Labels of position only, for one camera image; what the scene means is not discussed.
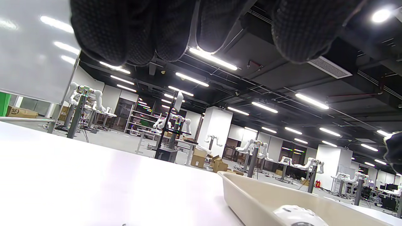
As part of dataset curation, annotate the person's right hand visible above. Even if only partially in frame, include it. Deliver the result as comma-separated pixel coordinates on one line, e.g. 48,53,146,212
384,132,402,175

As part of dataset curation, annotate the green cloth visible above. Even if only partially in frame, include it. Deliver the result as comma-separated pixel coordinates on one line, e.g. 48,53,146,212
0,92,11,117

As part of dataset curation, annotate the white hanging sign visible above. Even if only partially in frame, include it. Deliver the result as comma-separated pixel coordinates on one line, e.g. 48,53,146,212
174,91,184,113

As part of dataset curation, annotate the white jellyfish mechanical toy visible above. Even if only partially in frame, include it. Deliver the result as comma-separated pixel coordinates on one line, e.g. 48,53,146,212
273,205,329,226

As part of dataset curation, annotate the metal storage shelf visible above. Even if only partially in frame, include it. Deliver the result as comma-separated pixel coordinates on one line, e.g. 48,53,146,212
125,105,165,136

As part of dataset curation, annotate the beige plastic tray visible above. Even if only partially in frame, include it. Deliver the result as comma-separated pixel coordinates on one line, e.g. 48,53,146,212
217,171,402,226

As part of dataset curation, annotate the brown cardboard box with logo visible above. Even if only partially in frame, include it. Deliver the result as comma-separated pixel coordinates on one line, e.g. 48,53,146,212
6,105,39,119

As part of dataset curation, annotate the person's left hand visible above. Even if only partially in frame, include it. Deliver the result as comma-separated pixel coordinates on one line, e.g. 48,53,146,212
70,0,366,67

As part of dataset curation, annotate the white ceiling air vent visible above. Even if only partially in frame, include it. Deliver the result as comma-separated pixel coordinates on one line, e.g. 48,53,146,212
307,56,353,79

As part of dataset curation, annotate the row of white robot arms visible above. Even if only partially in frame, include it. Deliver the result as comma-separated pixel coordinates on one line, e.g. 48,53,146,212
63,82,402,217

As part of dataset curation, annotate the row of ceiling light strips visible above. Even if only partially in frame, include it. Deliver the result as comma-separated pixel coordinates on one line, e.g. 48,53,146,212
41,8,402,168

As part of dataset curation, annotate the white metal frame rack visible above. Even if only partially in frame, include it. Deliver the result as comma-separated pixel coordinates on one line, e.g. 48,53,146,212
0,0,81,134

